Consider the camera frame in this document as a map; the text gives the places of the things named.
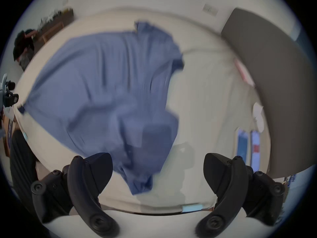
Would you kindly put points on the pink flat card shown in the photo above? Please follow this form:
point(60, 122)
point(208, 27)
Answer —
point(244, 73)

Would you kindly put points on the white hand controller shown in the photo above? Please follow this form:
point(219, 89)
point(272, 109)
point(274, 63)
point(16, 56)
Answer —
point(258, 115)

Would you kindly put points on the white card with red label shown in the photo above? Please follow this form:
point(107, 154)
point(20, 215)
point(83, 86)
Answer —
point(255, 150)

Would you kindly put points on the grey padded headboard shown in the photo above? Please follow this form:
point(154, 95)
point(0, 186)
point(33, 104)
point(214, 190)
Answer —
point(277, 71)

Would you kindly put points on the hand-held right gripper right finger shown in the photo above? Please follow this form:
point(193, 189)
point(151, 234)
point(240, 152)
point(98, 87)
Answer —
point(230, 182)

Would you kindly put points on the bed with beige sheet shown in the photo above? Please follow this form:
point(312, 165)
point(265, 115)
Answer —
point(210, 95)

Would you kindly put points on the wooden shelf with items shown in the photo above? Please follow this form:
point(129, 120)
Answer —
point(53, 25)

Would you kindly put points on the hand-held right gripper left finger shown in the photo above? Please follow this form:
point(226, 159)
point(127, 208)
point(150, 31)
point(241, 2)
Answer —
point(84, 182)

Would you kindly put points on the blue shirt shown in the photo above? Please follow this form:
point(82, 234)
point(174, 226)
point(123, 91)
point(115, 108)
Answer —
point(99, 88)

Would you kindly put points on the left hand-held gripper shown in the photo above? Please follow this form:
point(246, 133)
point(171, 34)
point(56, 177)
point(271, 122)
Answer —
point(7, 93)

